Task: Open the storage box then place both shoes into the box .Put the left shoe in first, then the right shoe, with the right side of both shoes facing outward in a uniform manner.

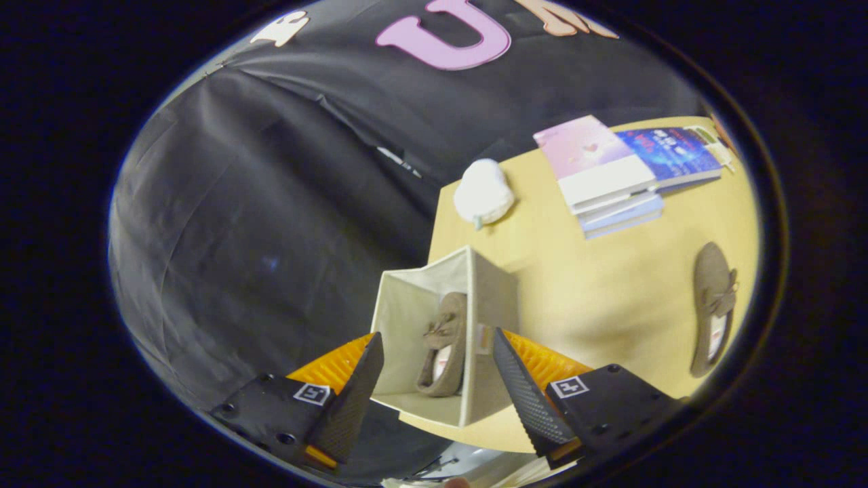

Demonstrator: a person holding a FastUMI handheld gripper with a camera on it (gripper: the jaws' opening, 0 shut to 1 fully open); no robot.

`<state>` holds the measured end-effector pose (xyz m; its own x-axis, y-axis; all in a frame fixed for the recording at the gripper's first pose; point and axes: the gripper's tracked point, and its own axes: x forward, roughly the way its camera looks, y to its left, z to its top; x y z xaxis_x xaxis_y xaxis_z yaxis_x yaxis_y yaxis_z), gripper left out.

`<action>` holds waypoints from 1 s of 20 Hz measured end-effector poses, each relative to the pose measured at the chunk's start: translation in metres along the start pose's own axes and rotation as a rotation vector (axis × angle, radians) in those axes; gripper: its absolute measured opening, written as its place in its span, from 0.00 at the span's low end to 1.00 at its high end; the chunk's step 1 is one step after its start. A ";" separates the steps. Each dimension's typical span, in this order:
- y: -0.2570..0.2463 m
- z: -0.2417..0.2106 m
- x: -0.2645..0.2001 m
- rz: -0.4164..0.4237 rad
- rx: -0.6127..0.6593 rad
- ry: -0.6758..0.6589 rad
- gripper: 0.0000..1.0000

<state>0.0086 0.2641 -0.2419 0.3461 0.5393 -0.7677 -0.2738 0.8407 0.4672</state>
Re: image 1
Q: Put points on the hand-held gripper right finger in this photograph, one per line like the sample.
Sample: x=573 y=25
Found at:
x=525 y=400

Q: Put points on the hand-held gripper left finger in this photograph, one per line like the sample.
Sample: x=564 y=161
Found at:
x=352 y=400

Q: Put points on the brown shoe with bow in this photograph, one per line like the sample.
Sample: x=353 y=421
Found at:
x=712 y=305
x=444 y=352

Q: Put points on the beige fabric storage box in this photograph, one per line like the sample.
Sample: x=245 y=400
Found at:
x=407 y=318

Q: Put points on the light blue book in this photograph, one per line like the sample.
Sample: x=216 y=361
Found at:
x=624 y=215

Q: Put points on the white plush toy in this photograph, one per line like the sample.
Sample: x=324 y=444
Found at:
x=483 y=193

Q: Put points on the black backdrop cloth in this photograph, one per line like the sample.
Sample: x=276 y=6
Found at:
x=271 y=203

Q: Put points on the pink cover book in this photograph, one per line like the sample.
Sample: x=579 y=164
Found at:
x=597 y=166

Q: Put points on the blue cover book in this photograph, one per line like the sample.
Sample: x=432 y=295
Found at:
x=678 y=156

